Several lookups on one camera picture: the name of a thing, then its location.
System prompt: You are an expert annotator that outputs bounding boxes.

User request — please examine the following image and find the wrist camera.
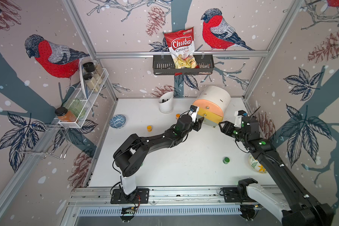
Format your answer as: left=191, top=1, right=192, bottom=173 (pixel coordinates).
left=187, top=105, right=199, bottom=123
left=234, top=110, right=259, bottom=133

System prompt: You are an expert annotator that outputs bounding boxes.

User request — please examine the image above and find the metal wire hook rack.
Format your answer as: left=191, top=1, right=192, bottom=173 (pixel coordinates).
left=15, top=125, right=72, bottom=160

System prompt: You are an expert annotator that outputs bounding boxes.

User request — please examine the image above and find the grey bottom drawer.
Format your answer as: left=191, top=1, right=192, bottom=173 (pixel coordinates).
left=203, top=118, right=218, bottom=128

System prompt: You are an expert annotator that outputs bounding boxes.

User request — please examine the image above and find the black wire wall basket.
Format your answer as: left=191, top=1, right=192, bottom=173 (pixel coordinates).
left=153, top=55, right=214, bottom=75

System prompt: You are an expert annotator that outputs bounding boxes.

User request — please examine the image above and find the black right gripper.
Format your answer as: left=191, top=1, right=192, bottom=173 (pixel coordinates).
left=218, top=121, right=248, bottom=144

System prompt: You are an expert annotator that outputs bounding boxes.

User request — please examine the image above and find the yellow drawer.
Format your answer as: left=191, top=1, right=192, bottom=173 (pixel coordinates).
left=202, top=111, right=223, bottom=124

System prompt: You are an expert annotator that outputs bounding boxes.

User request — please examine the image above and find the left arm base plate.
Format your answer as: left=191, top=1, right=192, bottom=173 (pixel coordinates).
left=110, top=188, right=149, bottom=204

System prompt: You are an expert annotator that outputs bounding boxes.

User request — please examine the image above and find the pink top drawer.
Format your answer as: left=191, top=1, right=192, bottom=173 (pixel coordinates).
left=193, top=99, right=224, bottom=116

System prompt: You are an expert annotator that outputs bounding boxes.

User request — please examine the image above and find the floral patterned plate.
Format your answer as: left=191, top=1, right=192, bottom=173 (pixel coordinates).
left=248, top=154, right=267, bottom=174

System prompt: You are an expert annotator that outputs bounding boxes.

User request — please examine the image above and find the blue patterned bowl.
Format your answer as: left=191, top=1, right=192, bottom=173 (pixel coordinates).
left=109, top=115, right=127, bottom=129

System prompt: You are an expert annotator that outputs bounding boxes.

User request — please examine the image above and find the orange sauce jar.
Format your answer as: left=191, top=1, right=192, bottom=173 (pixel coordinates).
left=55, top=106, right=77, bottom=122

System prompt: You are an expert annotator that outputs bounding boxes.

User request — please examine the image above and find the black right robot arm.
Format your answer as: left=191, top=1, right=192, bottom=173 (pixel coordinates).
left=218, top=121, right=335, bottom=226

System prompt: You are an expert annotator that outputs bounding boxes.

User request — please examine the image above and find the black lid spice jar upper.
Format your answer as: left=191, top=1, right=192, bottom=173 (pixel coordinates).
left=83, top=62, right=103, bottom=84

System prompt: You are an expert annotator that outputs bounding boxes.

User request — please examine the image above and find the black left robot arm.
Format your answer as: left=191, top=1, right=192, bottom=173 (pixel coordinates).
left=113, top=115, right=205, bottom=196

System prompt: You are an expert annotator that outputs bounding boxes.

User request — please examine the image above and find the black lid spice jar lower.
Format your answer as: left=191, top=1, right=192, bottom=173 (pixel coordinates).
left=83, top=73, right=99, bottom=92

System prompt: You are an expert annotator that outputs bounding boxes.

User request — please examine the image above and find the white wire wall shelf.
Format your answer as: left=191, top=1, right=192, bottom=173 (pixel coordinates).
left=59, top=68, right=109, bottom=129

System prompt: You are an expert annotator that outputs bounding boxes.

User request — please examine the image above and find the white utensil holder cup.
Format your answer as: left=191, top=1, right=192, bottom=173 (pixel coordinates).
left=158, top=91, right=174, bottom=114

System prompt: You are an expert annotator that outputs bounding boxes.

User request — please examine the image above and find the round white drawer cabinet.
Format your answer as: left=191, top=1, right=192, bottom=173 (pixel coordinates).
left=193, top=86, right=231, bottom=127

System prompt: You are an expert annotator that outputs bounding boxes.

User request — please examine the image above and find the green glass cup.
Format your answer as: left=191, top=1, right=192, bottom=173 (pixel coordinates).
left=63, top=98, right=86, bottom=118

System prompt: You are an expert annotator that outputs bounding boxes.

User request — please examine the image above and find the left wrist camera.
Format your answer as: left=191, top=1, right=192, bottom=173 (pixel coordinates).
left=187, top=105, right=199, bottom=123

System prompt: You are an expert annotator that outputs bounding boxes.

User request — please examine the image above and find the black lid spice jar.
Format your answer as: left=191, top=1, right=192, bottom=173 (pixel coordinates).
left=83, top=62, right=103, bottom=84
left=83, top=73, right=99, bottom=92

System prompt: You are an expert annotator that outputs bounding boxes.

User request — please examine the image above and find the red Chuba chips bag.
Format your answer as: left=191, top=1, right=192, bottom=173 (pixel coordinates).
left=164, top=27, right=197, bottom=69

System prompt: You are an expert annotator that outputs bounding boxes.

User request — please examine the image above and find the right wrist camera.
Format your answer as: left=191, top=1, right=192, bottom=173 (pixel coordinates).
left=234, top=110, right=259, bottom=133

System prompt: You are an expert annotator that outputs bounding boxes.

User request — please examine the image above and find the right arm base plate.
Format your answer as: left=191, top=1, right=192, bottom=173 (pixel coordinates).
left=220, top=187, right=245, bottom=203

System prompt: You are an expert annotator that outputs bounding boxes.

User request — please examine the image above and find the green paint can right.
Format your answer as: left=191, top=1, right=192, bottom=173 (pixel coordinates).
left=223, top=157, right=230, bottom=164

